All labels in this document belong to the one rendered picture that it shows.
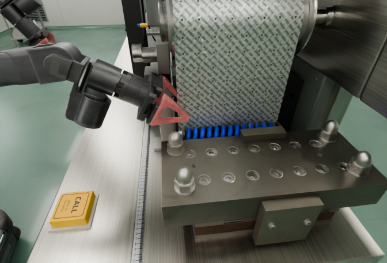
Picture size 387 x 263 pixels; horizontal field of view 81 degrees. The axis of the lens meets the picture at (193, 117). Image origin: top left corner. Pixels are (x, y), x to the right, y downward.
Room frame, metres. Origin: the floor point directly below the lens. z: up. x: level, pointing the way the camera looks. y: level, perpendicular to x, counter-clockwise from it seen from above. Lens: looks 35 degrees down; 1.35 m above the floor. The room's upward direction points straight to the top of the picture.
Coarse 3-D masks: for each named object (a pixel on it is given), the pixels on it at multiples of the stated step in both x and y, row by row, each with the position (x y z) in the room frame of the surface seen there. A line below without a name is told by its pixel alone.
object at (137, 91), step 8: (128, 72) 0.41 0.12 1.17; (152, 72) 0.45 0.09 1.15; (120, 80) 0.38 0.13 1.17; (128, 80) 0.39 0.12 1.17; (136, 80) 0.40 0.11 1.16; (144, 80) 0.41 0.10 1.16; (152, 80) 0.41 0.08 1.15; (120, 88) 0.38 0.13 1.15; (128, 88) 0.38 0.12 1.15; (136, 88) 0.38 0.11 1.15; (144, 88) 0.39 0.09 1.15; (152, 88) 0.38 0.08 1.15; (120, 96) 0.38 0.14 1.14; (128, 96) 0.38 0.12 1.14; (136, 96) 0.38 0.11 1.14; (144, 96) 0.38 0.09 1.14; (152, 96) 0.36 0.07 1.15; (136, 104) 0.38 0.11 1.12; (144, 104) 0.36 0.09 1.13; (144, 112) 0.37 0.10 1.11
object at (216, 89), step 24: (192, 72) 0.42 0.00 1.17; (216, 72) 0.42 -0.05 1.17; (240, 72) 0.43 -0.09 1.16; (264, 72) 0.44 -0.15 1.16; (288, 72) 0.44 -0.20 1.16; (192, 96) 0.42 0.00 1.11; (216, 96) 0.42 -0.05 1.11; (240, 96) 0.43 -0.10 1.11; (264, 96) 0.44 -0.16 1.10; (192, 120) 0.42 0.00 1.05; (216, 120) 0.42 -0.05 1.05; (240, 120) 0.43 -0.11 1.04; (264, 120) 0.44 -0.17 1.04
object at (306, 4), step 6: (168, 0) 0.44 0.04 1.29; (306, 0) 0.46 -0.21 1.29; (168, 6) 0.43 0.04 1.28; (306, 6) 0.46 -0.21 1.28; (168, 12) 0.42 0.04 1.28; (306, 12) 0.45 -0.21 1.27; (168, 18) 0.42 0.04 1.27; (306, 18) 0.45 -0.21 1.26; (168, 24) 0.42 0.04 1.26; (306, 24) 0.45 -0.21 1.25; (168, 30) 0.42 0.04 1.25; (168, 36) 0.43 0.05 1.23; (300, 36) 0.45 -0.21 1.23
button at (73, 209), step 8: (72, 192) 0.32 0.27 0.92; (80, 192) 0.32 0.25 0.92; (88, 192) 0.32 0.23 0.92; (64, 200) 0.30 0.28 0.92; (72, 200) 0.30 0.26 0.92; (80, 200) 0.30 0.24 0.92; (88, 200) 0.30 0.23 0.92; (56, 208) 0.28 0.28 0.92; (64, 208) 0.28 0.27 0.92; (72, 208) 0.28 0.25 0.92; (80, 208) 0.28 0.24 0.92; (88, 208) 0.28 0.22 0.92; (56, 216) 0.26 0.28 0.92; (64, 216) 0.26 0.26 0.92; (72, 216) 0.26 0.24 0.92; (80, 216) 0.26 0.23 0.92; (88, 216) 0.27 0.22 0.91; (56, 224) 0.25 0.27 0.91; (64, 224) 0.25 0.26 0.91; (72, 224) 0.26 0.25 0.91; (80, 224) 0.26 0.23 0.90
